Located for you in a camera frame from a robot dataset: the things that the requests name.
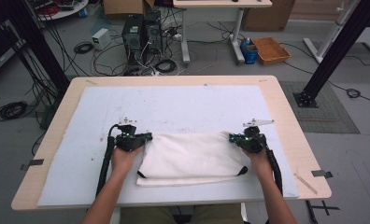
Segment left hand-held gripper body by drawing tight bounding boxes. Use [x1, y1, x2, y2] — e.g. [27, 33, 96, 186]
[113, 117, 144, 153]

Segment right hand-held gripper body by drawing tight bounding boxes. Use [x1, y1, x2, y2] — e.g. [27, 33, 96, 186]
[235, 118, 276, 154]

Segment white printed tank top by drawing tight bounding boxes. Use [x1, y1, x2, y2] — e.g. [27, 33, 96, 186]
[135, 132, 249, 188]

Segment person's left hand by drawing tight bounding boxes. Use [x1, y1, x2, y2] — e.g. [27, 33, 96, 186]
[110, 145, 144, 177]

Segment person's right hand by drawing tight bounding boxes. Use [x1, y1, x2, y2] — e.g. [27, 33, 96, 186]
[241, 147, 271, 179]

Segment white foam mat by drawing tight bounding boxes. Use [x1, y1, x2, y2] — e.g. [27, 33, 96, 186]
[36, 85, 301, 208]

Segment light wooden table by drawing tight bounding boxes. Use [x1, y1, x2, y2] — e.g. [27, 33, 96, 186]
[10, 75, 333, 224]

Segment thin wooden stick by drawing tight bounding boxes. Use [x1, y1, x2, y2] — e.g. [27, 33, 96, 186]
[292, 173, 319, 196]

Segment person's olive pants legs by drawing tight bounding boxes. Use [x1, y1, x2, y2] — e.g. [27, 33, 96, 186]
[120, 203, 245, 224]

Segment black tape strip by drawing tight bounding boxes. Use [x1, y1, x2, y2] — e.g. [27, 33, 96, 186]
[310, 169, 334, 179]
[20, 158, 45, 172]

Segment grey floor mat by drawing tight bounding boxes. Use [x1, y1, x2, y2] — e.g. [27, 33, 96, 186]
[278, 80, 361, 135]

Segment blue box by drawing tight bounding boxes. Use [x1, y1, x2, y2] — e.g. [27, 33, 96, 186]
[239, 37, 259, 65]

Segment orange open tray box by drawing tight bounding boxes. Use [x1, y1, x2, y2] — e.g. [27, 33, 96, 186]
[250, 35, 292, 66]

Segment black computer tower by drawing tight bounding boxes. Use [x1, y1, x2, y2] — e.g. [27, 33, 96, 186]
[142, 10, 164, 63]
[121, 14, 146, 68]

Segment small white box device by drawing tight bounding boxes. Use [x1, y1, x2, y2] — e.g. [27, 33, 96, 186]
[91, 27, 112, 51]

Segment large brown cardboard box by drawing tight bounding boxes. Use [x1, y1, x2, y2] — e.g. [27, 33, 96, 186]
[241, 0, 297, 33]

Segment white metal stand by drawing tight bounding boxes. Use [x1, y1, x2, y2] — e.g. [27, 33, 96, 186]
[303, 0, 370, 63]

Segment white desk with legs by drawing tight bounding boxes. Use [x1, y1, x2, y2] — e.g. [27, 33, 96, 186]
[172, 0, 273, 65]

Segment round white table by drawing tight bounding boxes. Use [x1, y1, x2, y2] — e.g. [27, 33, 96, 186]
[26, 0, 90, 22]

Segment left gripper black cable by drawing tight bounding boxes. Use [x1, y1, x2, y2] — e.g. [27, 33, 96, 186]
[94, 123, 121, 198]

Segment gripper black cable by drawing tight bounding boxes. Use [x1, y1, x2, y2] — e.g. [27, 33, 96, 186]
[261, 135, 284, 196]
[94, 123, 121, 198]

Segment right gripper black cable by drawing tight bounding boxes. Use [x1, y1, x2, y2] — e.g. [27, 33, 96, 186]
[261, 135, 284, 196]

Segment coiled black cable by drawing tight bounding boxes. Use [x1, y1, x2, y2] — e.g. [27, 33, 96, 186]
[0, 100, 29, 122]
[153, 58, 178, 75]
[73, 40, 94, 55]

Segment black floor cable with coil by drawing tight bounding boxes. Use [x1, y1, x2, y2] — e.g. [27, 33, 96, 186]
[282, 59, 370, 107]

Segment black metal frame post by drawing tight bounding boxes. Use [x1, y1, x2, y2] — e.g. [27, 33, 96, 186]
[0, 0, 71, 95]
[292, 0, 370, 109]

